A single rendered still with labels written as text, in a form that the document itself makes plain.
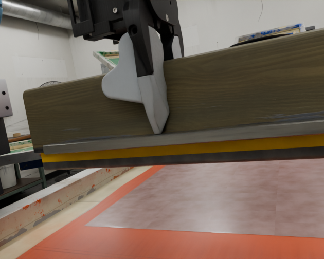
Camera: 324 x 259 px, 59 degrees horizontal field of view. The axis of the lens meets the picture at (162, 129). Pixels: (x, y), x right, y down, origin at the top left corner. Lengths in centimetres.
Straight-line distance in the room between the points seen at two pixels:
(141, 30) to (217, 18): 482
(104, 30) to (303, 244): 27
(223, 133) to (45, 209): 33
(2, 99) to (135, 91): 55
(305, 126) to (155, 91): 12
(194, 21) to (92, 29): 488
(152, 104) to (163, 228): 18
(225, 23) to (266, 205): 468
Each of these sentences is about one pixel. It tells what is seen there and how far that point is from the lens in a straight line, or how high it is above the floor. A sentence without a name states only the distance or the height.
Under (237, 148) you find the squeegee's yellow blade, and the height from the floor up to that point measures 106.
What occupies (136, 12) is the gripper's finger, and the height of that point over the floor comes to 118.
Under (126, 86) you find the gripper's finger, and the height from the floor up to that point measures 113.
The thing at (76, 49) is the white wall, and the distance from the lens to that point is 625.
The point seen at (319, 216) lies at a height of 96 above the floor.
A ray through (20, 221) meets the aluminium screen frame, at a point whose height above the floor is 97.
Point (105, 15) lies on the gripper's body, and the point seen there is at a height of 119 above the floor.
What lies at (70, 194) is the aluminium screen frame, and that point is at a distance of 53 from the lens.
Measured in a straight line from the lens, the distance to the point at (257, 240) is 33.
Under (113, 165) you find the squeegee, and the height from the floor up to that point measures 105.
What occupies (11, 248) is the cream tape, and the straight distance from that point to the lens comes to 43.
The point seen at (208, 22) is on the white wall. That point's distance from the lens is 507.
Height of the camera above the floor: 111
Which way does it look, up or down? 6 degrees down
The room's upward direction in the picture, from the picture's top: 9 degrees counter-clockwise
